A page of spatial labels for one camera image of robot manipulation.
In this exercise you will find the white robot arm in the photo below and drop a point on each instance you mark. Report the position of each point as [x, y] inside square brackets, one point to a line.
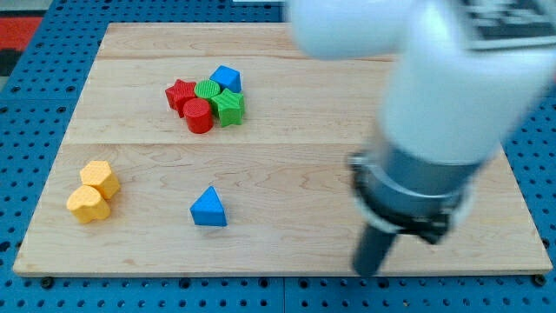
[468, 72]

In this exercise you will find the red star block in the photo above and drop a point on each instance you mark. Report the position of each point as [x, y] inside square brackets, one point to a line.
[178, 94]

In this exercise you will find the green star block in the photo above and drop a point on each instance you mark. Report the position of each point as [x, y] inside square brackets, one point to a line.
[229, 107]

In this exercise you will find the red cylinder block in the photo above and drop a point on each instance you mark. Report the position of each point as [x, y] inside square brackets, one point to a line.
[198, 115]

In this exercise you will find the light wooden board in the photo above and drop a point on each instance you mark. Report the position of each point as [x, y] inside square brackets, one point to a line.
[282, 175]

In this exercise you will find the green cylinder block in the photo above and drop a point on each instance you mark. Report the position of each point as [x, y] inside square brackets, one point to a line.
[207, 89]

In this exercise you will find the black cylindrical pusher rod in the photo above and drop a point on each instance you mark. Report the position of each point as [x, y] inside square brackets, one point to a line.
[371, 250]

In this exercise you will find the yellow hexagon block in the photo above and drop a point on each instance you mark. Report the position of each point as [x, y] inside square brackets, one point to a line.
[99, 175]

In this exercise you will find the yellow heart block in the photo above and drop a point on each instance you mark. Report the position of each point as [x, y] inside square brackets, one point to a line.
[86, 204]

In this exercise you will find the blue triangle block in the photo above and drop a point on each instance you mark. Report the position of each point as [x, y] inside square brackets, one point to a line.
[207, 210]

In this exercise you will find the grey metal end-effector flange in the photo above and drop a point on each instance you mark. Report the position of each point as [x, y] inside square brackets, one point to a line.
[400, 193]

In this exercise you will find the blue cube block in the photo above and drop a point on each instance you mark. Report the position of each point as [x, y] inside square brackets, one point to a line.
[227, 78]

